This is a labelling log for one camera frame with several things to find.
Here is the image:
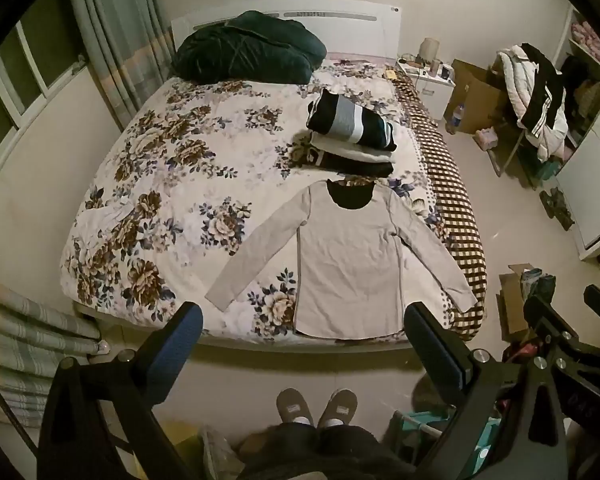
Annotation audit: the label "grey slipper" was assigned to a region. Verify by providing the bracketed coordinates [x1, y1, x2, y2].
[276, 387, 316, 429]
[317, 388, 359, 429]

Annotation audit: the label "brown checkered blanket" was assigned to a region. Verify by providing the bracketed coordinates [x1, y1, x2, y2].
[392, 70, 488, 343]

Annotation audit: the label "green striped folded bedding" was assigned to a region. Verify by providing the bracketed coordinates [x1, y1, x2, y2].
[0, 271, 105, 428]

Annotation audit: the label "dark shoes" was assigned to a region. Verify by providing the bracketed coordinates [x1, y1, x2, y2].
[539, 186, 577, 232]

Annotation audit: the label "window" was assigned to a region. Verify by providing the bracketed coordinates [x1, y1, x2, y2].
[0, 10, 90, 161]

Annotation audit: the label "clear plastic bag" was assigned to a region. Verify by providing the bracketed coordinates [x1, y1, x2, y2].
[199, 424, 247, 480]

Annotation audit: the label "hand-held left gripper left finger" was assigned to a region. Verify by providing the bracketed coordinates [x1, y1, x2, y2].
[37, 302, 204, 480]

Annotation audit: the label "person's dark trouser legs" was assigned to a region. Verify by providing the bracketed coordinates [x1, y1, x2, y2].
[237, 422, 418, 480]

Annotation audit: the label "large cardboard box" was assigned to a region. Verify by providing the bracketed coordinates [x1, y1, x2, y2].
[444, 58, 512, 136]

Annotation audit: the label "pink cloth on shelf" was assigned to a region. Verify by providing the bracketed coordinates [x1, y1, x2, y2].
[571, 21, 600, 70]

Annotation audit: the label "small open cardboard box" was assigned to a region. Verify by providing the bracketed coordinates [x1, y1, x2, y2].
[496, 263, 557, 343]

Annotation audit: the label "chair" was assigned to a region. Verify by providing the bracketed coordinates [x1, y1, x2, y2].
[487, 120, 543, 192]

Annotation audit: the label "white bed headboard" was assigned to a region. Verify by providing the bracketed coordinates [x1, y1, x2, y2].
[171, 0, 403, 61]

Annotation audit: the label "teal stool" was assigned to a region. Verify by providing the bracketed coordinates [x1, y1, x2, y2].
[387, 406, 506, 480]

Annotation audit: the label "grey long-sleeve shirt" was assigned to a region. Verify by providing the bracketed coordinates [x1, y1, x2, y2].
[204, 178, 478, 338]

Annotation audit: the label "green striped curtain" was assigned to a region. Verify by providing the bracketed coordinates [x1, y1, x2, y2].
[64, 0, 177, 131]

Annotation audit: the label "white black jacket pile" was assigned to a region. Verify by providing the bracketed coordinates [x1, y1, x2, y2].
[496, 42, 572, 162]

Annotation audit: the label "bed with floral cover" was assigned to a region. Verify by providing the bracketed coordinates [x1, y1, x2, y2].
[60, 62, 453, 343]

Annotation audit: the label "pink tissue pack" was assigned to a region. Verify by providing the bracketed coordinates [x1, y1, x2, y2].
[474, 128, 502, 152]

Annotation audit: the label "white nightstand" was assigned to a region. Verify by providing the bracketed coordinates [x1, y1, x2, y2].
[395, 57, 456, 117]

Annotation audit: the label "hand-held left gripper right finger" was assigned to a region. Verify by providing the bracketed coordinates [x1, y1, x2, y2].
[404, 302, 569, 480]

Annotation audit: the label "dark green quilt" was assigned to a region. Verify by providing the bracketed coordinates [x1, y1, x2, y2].
[173, 10, 328, 85]

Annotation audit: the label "white wardrobe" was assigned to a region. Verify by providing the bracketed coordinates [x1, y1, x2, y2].
[554, 4, 600, 262]

